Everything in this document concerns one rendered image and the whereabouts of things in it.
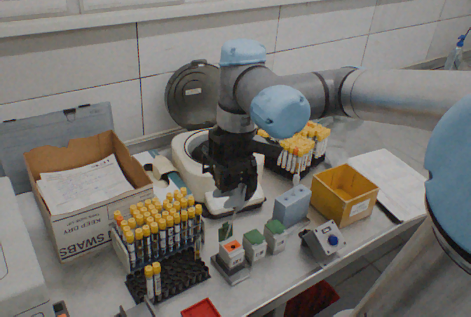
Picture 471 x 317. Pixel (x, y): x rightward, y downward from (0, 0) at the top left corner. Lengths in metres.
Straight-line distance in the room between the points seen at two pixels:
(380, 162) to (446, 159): 1.16
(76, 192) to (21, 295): 0.54
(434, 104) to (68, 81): 0.94
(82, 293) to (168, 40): 0.72
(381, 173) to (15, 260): 1.07
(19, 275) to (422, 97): 0.57
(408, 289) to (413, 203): 0.92
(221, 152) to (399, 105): 0.34
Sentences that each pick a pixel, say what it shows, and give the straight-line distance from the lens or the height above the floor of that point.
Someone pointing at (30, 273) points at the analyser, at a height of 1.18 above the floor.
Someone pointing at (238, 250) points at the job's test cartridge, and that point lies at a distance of 0.96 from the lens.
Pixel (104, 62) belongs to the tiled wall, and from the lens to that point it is 1.21.
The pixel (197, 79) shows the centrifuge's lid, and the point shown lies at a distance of 1.31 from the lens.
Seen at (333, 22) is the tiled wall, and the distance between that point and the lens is 1.69.
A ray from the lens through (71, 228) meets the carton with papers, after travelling 1.01.
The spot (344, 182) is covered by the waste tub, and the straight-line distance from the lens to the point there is 1.28.
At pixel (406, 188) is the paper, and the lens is 1.37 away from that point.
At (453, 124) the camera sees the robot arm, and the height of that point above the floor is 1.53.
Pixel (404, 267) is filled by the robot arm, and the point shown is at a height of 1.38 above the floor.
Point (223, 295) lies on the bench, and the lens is 0.97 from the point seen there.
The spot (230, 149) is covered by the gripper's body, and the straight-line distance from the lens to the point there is 0.73.
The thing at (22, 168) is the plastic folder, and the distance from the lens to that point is 1.27.
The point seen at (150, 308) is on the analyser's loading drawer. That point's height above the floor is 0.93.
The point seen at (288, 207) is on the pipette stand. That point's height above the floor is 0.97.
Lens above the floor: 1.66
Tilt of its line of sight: 33 degrees down
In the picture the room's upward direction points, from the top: 5 degrees clockwise
